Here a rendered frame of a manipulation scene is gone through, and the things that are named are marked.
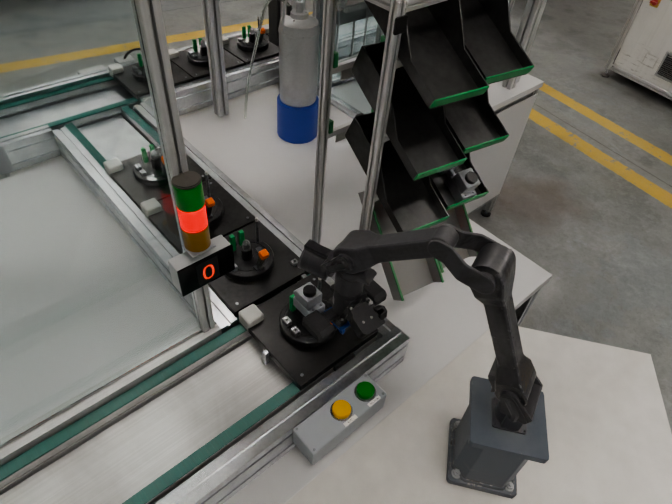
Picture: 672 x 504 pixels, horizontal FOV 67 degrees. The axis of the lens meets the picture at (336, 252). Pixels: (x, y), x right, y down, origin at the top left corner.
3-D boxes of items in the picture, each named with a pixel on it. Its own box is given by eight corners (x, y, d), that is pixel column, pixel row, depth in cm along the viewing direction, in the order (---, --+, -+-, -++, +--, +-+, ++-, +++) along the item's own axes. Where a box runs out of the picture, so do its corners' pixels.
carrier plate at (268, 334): (377, 334, 123) (378, 329, 122) (300, 391, 111) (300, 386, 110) (314, 276, 135) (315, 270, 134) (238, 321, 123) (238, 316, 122)
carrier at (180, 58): (245, 67, 216) (243, 37, 207) (194, 82, 204) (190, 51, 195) (214, 46, 228) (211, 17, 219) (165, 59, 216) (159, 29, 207)
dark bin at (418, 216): (445, 221, 119) (461, 206, 112) (400, 238, 113) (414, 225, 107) (389, 123, 125) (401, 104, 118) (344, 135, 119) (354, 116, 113)
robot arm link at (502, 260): (513, 240, 78) (473, 239, 82) (500, 269, 73) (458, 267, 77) (538, 381, 94) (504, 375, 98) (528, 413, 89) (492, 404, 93)
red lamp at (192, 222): (213, 226, 94) (210, 205, 91) (189, 237, 92) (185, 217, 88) (199, 211, 97) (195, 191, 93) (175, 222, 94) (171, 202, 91)
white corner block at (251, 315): (265, 324, 123) (264, 314, 120) (249, 333, 121) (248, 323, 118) (253, 312, 126) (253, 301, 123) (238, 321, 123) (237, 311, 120)
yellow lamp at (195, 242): (216, 245, 98) (213, 226, 94) (192, 256, 95) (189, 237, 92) (202, 230, 100) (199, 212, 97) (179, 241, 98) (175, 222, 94)
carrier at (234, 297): (311, 273, 136) (312, 239, 127) (235, 317, 124) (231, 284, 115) (258, 224, 148) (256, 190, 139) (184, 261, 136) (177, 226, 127)
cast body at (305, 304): (324, 312, 118) (326, 293, 113) (310, 322, 115) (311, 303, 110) (302, 290, 122) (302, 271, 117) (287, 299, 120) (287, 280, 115)
